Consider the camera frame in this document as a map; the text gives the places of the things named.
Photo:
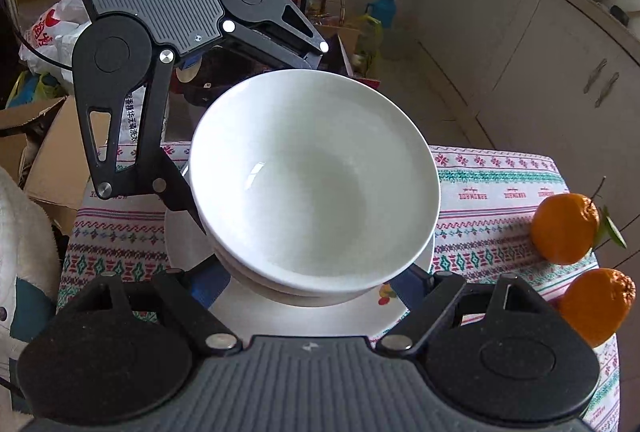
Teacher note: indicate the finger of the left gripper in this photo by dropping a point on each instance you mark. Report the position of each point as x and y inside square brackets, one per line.
[273, 32]
[112, 58]

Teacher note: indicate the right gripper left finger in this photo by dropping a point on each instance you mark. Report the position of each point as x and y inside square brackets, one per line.
[179, 310]

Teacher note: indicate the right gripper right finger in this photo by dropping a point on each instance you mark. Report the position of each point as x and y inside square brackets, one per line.
[430, 300]

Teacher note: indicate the white plate with stain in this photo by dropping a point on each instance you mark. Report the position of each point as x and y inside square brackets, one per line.
[300, 316]

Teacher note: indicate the white kitchen cabinets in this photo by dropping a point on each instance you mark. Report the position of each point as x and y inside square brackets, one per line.
[553, 77]

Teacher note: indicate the wicker basket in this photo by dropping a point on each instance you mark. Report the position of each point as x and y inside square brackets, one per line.
[330, 13]

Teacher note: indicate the red white plastic bag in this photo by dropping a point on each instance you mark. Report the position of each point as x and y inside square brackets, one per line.
[54, 36]

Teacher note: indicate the brown cardboard box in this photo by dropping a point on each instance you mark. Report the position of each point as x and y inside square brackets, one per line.
[42, 150]

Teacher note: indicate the blue jug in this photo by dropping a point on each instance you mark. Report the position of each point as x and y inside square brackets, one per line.
[383, 10]

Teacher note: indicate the orange with leaf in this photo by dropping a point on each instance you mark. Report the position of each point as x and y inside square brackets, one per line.
[567, 227]

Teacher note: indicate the bumpy orange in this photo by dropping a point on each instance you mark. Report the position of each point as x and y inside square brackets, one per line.
[596, 304]

